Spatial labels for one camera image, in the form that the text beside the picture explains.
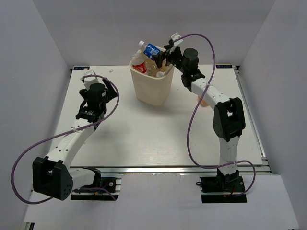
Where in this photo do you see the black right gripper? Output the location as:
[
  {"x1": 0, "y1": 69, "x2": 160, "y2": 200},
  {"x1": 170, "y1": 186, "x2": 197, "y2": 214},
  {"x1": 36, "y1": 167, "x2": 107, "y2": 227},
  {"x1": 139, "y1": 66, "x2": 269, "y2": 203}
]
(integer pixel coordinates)
[{"x1": 152, "y1": 45, "x2": 187, "y2": 74}]

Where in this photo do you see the blue label bottle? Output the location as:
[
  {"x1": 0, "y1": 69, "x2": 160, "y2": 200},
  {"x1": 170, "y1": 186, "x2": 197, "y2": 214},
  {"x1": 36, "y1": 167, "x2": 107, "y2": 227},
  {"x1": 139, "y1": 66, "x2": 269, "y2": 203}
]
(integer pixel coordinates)
[{"x1": 138, "y1": 41, "x2": 161, "y2": 60}]

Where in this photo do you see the large red label bottle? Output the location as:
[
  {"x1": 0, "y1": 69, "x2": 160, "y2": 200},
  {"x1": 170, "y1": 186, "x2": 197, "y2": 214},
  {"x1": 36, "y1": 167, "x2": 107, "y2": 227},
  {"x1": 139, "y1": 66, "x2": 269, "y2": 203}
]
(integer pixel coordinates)
[{"x1": 131, "y1": 52, "x2": 147, "y2": 74}]

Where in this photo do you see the orange juice bottle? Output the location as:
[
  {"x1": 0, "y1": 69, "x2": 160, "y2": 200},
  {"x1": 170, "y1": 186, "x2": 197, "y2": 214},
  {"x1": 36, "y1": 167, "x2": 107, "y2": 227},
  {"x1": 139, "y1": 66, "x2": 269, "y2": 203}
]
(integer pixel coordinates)
[{"x1": 198, "y1": 97, "x2": 208, "y2": 107}]

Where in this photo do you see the small red cap bottle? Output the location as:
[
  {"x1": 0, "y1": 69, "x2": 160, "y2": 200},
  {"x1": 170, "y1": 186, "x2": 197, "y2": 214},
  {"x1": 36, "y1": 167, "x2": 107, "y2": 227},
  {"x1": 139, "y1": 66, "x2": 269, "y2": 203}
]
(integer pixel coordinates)
[{"x1": 145, "y1": 59, "x2": 159, "y2": 77}]

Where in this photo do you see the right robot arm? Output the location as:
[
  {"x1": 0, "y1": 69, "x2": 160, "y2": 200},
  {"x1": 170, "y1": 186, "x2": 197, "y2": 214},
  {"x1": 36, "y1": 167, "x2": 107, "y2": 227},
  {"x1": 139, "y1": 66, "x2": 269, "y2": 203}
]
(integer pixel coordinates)
[{"x1": 153, "y1": 45, "x2": 246, "y2": 191}]

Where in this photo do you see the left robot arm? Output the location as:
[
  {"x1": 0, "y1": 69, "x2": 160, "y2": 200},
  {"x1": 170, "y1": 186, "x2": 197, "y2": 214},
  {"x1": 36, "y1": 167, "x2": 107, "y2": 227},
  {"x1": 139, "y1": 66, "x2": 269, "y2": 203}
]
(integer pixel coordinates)
[{"x1": 32, "y1": 75, "x2": 119, "y2": 200}]

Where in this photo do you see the beige plastic bin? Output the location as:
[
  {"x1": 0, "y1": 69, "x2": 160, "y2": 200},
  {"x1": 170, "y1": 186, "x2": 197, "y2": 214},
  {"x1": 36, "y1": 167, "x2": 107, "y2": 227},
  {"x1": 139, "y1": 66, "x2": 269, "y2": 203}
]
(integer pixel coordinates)
[{"x1": 130, "y1": 47, "x2": 174, "y2": 106}]

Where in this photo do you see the black logo sticker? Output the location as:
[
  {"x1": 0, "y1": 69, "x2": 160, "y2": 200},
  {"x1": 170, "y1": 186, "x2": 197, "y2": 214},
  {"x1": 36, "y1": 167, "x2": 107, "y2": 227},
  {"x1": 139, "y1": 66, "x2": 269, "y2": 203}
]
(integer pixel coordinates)
[
  {"x1": 72, "y1": 66, "x2": 90, "y2": 71},
  {"x1": 216, "y1": 64, "x2": 233, "y2": 69}
]

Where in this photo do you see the right black logo sticker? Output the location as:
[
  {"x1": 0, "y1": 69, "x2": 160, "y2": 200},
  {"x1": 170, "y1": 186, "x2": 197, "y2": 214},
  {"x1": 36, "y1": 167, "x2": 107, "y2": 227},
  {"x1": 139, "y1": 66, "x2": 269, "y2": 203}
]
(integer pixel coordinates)
[{"x1": 216, "y1": 64, "x2": 233, "y2": 69}]

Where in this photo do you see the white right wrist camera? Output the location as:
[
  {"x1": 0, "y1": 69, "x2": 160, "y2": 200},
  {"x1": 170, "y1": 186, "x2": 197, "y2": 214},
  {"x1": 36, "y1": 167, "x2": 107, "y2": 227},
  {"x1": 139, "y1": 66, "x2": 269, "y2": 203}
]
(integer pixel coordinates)
[{"x1": 169, "y1": 32, "x2": 183, "y2": 53}]

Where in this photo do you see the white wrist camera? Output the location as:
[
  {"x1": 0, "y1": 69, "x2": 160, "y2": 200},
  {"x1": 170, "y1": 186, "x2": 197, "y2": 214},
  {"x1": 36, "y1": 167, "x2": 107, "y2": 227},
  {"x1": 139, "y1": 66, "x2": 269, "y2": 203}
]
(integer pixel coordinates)
[
  {"x1": 169, "y1": 32, "x2": 183, "y2": 53},
  {"x1": 80, "y1": 70, "x2": 99, "y2": 90}
]

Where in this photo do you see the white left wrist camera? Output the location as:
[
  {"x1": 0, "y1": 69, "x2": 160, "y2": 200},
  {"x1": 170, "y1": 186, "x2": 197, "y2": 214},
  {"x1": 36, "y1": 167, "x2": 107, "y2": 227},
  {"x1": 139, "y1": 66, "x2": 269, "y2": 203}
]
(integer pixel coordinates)
[{"x1": 80, "y1": 70, "x2": 99, "y2": 90}]

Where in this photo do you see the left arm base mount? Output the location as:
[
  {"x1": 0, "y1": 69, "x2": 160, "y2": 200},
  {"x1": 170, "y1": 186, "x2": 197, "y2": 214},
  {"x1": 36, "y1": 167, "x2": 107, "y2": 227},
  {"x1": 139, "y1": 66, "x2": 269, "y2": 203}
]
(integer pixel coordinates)
[{"x1": 69, "y1": 167, "x2": 121, "y2": 201}]

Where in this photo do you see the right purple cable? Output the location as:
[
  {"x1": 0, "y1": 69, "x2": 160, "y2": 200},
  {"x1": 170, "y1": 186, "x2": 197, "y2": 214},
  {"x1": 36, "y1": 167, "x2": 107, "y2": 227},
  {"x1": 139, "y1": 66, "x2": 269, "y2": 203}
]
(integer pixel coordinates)
[{"x1": 177, "y1": 33, "x2": 256, "y2": 197}]

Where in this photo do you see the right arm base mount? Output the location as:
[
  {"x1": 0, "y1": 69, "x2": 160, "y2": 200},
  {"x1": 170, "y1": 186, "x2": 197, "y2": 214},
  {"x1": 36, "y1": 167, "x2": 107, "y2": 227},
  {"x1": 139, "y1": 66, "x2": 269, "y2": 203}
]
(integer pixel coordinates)
[{"x1": 195, "y1": 176, "x2": 247, "y2": 204}]

